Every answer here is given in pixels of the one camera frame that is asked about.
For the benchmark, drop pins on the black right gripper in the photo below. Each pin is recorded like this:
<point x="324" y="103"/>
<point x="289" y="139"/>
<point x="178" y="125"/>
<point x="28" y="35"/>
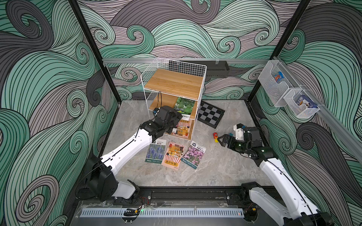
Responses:
<point x="231" y="144"/>

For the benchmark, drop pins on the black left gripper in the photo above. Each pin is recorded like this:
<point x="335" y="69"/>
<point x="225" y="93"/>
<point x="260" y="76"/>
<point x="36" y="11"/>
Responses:
<point x="174" y="119"/>

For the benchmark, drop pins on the striped awning shop seed bag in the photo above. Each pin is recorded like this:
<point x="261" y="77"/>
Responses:
<point x="182" y="129"/>

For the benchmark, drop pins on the green vegetable seed bag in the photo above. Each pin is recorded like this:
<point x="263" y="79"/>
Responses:
<point x="184" y="106"/>

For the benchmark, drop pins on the pink cosmos flower seed bag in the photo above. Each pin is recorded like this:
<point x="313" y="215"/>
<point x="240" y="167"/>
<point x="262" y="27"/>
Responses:
<point x="193" y="155"/>

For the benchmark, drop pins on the lavender flower seed bag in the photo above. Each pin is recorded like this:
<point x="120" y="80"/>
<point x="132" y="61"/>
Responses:
<point x="156" y="151"/>

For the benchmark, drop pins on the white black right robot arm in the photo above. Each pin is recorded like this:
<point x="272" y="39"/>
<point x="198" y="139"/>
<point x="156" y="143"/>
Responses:
<point x="296" y="209"/>

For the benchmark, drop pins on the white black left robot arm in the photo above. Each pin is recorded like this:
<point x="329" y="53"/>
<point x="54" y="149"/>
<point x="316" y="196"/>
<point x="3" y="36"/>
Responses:
<point x="100" y="176"/>

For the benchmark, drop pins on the red yellow toy truck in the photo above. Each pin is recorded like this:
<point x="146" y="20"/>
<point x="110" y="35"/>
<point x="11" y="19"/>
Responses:
<point x="215" y="135"/>

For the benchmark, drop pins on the black grey chessboard box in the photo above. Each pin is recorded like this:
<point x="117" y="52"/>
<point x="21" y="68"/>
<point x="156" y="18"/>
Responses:
<point x="210" y="114"/>

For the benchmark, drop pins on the blue red toy in bin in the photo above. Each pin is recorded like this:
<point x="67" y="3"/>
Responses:
<point x="279" y="77"/>

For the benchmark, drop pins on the blue white packet in bin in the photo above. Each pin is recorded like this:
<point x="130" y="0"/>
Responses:
<point x="302" y="102"/>

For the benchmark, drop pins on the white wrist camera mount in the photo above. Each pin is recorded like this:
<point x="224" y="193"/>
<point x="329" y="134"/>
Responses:
<point x="239" y="131"/>

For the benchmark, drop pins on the white wire shelf rack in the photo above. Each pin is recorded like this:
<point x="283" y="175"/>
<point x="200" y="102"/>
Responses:
<point x="165" y="81"/>

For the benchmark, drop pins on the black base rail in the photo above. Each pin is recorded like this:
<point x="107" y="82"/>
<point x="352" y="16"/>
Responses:
<point x="156" y="196"/>

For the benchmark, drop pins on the black wall tray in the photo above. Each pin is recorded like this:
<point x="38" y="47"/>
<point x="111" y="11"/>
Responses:
<point x="215" y="69"/>

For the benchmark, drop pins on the white slotted cable duct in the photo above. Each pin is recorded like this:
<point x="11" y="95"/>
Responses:
<point x="165" y="213"/>

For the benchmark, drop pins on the clear wall bin left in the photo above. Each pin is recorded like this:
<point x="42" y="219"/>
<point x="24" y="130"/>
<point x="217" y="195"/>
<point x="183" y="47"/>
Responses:
<point x="275" y="91"/>

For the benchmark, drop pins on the clear wall bin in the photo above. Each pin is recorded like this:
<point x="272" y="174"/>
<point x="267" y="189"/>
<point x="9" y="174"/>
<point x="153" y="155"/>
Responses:
<point x="275" y="91"/>
<point x="305" y="114"/>

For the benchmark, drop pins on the clear wall bin right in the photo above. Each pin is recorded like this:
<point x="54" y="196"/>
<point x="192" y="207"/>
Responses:
<point x="305" y="114"/>

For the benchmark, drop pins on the left black corner frame post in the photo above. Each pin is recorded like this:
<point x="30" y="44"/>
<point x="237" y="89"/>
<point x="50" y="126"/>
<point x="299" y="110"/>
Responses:
<point x="86" y="30"/>

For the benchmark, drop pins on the black corner frame post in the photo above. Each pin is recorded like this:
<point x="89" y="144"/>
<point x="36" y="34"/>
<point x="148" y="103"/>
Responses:
<point x="286" y="35"/>
<point x="86" y="30"/>

